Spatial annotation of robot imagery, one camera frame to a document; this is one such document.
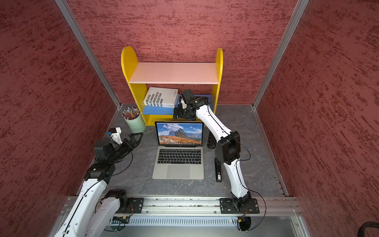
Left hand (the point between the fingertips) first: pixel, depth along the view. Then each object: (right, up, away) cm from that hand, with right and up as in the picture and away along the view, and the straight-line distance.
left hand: (140, 140), depth 76 cm
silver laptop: (+20, -11, +16) cm, 28 cm away
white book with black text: (+6, +26, +24) cm, 36 cm away
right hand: (+20, +11, +13) cm, 26 cm away
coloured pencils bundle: (-13, +15, +19) cm, 27 cm away
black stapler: (+43, -19, +8) cm, 48 cm away
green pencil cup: (-11, +6, +24) cm, 27 cm away
